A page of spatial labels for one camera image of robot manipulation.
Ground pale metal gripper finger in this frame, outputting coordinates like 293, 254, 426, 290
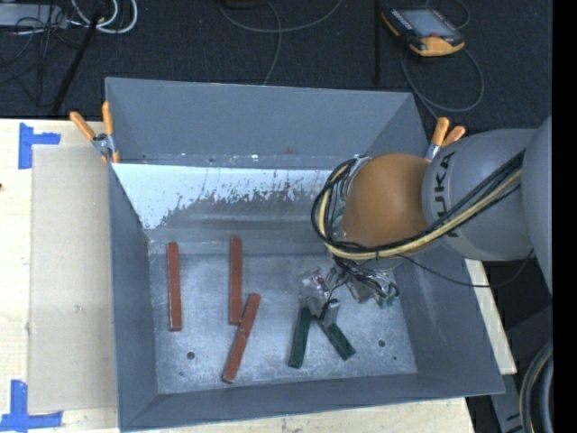
320, 299, 341, 328
298, 267, 328, 312

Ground dark green flat block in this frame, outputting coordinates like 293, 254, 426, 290
288, 305, 314, 370
315, 314, 357, 362

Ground red-brown flat block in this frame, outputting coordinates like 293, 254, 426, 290
221, 292, 262, 385
228, 236, 244, 326
166, 241, 184, 333

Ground grey metal bin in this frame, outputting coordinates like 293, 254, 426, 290
104, 77, 507, 431

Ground pale flat board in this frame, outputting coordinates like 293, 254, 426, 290
26, 144, 120, 415

